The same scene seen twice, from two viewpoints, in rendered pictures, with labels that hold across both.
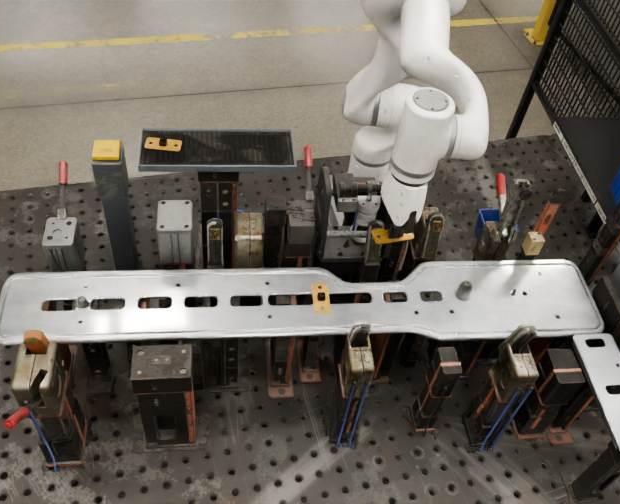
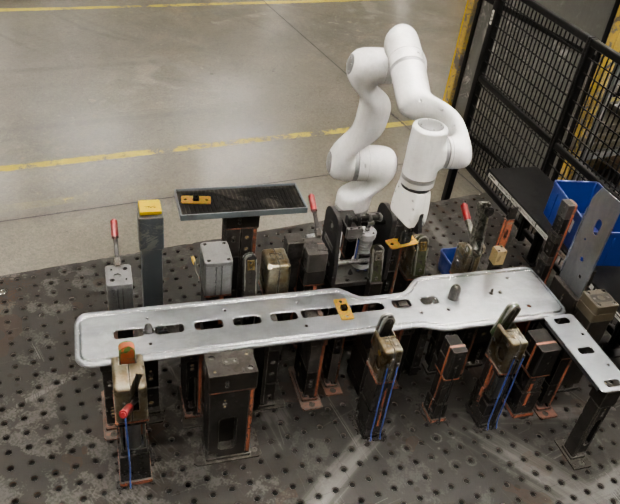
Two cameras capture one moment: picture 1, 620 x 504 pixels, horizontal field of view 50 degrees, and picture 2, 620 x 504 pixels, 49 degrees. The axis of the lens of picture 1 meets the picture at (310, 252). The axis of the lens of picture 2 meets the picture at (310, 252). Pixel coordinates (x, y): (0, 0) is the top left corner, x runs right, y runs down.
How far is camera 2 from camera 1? 0.56 m
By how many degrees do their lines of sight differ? 14
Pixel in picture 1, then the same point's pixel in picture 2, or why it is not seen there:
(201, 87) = (154, 194)
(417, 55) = (411, 99)
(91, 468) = (161, 483)
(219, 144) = (241, 197)
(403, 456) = (425, 442)
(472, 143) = (462, 154)
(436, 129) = (438, 144)
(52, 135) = (19, 245)
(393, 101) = (370, 157)
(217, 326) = (266, 336)
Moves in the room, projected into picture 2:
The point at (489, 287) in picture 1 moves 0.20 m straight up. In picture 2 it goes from (472, 290) to (490, 236)
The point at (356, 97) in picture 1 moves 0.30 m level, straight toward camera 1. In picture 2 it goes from (341, 156) to (348, 208)
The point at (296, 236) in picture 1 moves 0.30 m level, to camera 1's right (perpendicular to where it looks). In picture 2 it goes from (313, 264) to (414, 269)
